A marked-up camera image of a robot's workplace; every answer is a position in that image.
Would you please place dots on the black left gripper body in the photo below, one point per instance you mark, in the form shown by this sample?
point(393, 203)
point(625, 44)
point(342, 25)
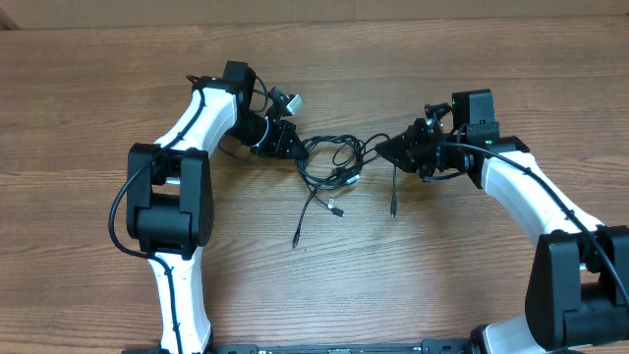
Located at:
point(273, 142)

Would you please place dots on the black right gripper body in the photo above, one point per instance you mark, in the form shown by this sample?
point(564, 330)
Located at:
point(419, 147)

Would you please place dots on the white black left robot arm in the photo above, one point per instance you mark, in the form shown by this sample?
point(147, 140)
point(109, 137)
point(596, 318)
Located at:
point(168, 191)

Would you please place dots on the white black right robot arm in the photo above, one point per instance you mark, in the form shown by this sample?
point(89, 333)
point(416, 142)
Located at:
point(577, 295)

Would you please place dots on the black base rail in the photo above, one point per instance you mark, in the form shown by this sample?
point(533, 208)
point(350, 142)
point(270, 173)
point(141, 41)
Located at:
point(344, 348)

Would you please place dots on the cardboard back wall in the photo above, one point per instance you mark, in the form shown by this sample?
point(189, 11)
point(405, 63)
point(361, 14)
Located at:
point(91, 14)

